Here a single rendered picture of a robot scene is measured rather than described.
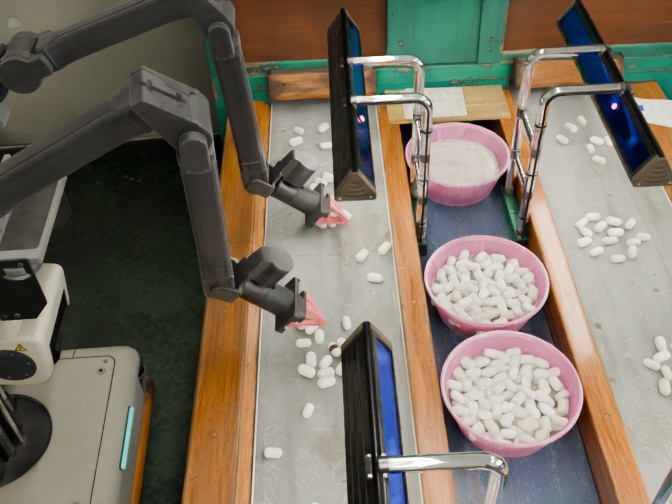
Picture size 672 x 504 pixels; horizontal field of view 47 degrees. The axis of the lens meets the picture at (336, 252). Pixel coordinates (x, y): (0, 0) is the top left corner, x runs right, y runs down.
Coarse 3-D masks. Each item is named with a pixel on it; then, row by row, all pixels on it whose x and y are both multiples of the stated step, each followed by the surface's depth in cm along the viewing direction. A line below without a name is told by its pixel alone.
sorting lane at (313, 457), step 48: (288, 144) 208; (384, 192) 193; (288, 240) 182; (336, 240) 181; (384, 240) 180; (336, 288) 170; (384, 288) 170; (288, 336) 161; (336, 336) 161; (288, 384) 153; (336, 384) 152; (288, 432) 145; (336, 432) 144; (288, 480) 138; (336, 480) 137
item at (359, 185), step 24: (336, 24) 182; (336, 48) 175; (360, 48) 180; (336, 72) 169; (360, 72) 172; (336, 96) 163; (336, 120) 158; (360, 120) 156; (336, 144) 153; (360, 144) 149; (336, 168) 148; (360, 168) 142; (336, 192) 144; (360, 192) 144
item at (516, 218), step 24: (552, 48) 166; (576, 48) 166; (600, 48) 166; (528, 72) 169; (528, 96) 174; (552, 96) 156; (528, 120) 174; (528, 168) 170; (504, 192) 195; (528, 192) 174; (528, 216) 179; (528, 240) 183
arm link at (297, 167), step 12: (288, 156) 170; (300, 156) 169; (312, 156) 172; (276, 168) 172; (288, 168) 169; (300, 168) 168; (312, 168) 169; (252, 180) 168; (276, 180) 170; (288, 180) 171; (300, 180) 170; (264, 192) 171
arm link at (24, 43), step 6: (18, 36) 147; (24, 36) 147; (12, 42) 146; (18, 42) 146; (24, 42) 146; (30, 42) 146; (36, 42) 147; (0, 48) 147; (6, 48) 147; (12, 48) 144; (18, 48) 144; (24, 48) 144; (30, 48) 145; (0, 54) 146; (0, 60) 145
